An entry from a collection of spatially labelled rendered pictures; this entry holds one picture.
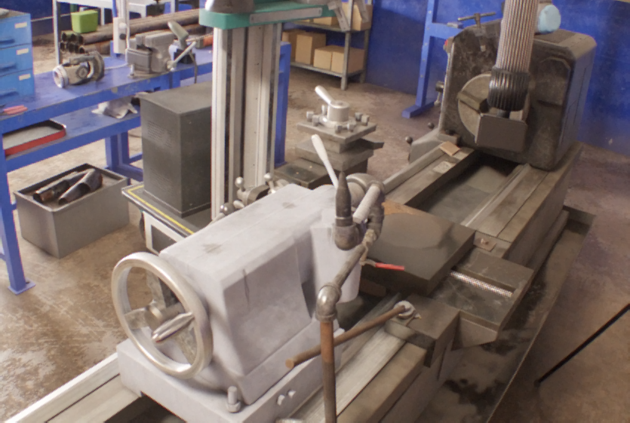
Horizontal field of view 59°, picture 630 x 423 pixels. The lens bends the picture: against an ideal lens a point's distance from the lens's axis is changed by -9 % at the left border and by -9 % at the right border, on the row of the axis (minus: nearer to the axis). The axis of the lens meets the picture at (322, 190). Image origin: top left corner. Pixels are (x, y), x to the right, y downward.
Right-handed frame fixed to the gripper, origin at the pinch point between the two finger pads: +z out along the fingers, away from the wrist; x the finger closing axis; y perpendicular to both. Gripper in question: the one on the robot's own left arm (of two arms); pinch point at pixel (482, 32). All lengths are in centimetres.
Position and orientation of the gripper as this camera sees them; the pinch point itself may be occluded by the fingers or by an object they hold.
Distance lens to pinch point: 226.8
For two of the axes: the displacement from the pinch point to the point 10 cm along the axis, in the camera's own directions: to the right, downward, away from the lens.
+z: -4.8, -0.7, 8.8
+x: 8.5, -3.0, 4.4
